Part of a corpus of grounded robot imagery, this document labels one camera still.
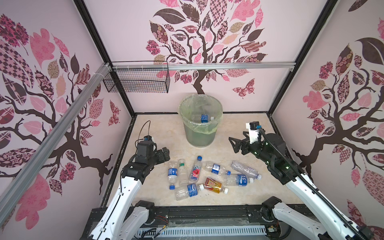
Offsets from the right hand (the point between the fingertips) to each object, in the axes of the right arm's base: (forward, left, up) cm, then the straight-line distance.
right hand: (238, 133), depth 70 cm
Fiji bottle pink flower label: (-10, +22, -26) cm, 35 cm away
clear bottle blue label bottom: (-19, +23, -24) cm, 38 cm away
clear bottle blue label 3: (-12, -3, -28) cm, 31 cm away
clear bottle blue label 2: (-6, +9, -25) cm, 28 cm away
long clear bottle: (-7, -9, -26) cm, 29 cm away
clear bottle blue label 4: (-9, +34, -25) cm, 43 cm away
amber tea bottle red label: (-16, +11, -25) cm, 32 cm away
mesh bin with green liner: (+29, +17, -16) cm, 37 cm away
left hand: (-3, +38, -14) cm, 41 cm away
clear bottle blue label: (+25, +15, -16) cm, 33 cm away
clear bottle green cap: (-7, +29, -29) cm, 42 cm away
